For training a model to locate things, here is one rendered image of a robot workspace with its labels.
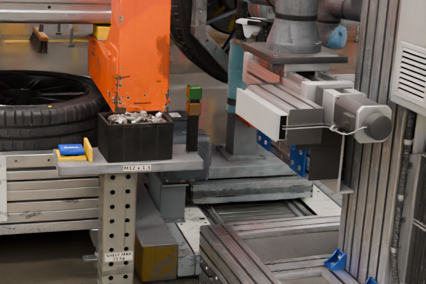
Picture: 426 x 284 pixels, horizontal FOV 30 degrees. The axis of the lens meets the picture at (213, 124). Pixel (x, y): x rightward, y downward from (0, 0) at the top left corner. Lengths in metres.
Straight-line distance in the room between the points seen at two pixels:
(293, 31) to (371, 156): 0.39
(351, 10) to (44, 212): 1.17
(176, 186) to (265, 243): 0.54
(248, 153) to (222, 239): 0.83
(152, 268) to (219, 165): 0.61
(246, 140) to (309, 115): 1.27
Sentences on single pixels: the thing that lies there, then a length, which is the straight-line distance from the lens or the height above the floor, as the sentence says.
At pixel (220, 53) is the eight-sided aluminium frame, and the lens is 2.86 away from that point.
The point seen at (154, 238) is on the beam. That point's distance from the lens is 2.63.
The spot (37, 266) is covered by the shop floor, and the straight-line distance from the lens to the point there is 2.75.
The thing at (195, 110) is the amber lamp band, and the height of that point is 0.59.
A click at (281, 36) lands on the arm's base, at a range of 2.15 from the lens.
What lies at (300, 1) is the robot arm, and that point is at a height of 0.96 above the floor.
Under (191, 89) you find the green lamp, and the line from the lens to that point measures 2.38.
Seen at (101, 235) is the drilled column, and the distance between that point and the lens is 2.46.
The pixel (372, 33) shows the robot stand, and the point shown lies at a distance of 2.09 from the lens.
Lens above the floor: 1.20
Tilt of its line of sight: 16 degrees down
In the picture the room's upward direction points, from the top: 3 degrees clockwise
